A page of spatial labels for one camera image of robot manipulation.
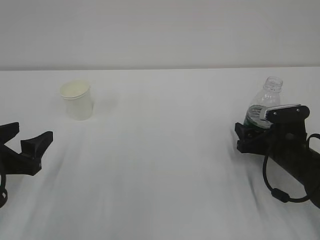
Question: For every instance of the clear green-label water bottle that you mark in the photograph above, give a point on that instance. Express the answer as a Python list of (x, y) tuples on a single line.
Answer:
[(269, 96)]

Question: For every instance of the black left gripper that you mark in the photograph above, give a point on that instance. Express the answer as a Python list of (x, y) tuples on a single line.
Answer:
[(29, 161)]

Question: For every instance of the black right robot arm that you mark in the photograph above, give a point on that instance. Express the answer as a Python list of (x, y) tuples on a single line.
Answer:
[(302, 163)]

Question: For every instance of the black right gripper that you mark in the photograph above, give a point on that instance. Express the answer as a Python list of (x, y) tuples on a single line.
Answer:
[(256, 140)]

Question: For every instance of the white paper cup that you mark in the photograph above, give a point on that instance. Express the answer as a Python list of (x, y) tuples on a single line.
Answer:
[(76, 95)]

